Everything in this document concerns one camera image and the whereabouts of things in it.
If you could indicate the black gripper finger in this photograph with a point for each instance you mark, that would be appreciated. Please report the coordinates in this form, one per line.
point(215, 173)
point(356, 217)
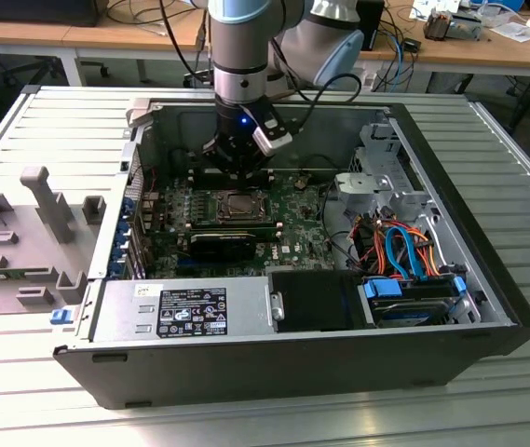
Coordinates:
point(254, 165)
point(220, 156)

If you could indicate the silver CPU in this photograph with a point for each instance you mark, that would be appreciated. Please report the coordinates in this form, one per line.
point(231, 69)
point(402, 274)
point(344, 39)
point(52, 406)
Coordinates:
point(241, 203)

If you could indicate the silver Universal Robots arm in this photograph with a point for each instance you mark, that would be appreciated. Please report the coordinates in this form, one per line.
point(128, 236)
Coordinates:
point(241, 42)

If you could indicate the CPU socket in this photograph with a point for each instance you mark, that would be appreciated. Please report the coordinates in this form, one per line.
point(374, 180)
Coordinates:
point(267, 215)

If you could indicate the CPU cooler heatsink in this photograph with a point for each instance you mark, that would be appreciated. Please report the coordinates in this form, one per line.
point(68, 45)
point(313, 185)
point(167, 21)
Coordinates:
point(434, 25)

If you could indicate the green motherboard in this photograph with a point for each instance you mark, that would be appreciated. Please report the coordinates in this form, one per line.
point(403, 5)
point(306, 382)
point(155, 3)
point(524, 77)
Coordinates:
point(302, 233)

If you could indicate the long wooden desk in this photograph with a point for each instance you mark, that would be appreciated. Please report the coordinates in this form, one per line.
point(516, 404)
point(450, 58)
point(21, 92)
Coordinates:
point(120, 39)

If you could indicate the black plastic shroud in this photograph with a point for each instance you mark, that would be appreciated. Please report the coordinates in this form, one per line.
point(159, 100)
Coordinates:
point(311, 302)

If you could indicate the black upright desk device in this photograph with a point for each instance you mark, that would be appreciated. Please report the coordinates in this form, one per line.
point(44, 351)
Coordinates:
point(374, 23)

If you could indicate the hard disk in blue carrier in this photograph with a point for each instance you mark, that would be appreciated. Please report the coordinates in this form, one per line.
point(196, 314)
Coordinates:
point(383, 288)

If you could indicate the grey power supply unit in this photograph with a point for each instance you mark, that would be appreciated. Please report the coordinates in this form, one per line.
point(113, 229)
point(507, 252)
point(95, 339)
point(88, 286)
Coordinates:
point(115, 316)

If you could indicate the black office chair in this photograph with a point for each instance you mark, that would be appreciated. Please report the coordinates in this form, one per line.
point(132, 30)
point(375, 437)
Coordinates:
point(36, 70)

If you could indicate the black open PC case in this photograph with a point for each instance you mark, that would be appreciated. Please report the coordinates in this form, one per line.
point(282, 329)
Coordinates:
point(269, 372)

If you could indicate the grey parts rack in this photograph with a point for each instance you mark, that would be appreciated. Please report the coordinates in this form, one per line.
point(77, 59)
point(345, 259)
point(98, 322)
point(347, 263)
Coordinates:
point(36, 261)

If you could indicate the blue case latch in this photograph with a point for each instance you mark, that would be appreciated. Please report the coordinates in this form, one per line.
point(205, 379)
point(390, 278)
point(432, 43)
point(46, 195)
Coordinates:
point(61, 317)

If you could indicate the black box on desk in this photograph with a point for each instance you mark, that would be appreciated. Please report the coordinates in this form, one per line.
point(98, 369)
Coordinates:
point(31, 11)

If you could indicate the white paper sheets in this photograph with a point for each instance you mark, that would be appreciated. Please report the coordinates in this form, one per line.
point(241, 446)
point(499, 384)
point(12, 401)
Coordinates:
point(516, 29)

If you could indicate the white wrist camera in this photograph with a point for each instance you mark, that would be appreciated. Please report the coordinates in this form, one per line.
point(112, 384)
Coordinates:
point(271, 132)

